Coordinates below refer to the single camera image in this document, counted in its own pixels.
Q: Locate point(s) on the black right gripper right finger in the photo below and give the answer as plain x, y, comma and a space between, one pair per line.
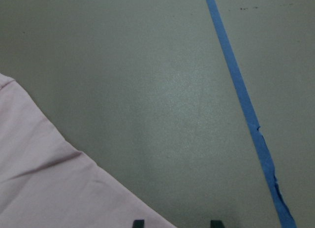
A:
216, 224

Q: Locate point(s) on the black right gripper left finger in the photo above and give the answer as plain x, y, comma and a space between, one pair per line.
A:
138, 224

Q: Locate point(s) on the pink Snoopy t-shirt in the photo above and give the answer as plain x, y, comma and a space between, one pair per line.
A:
46, 183

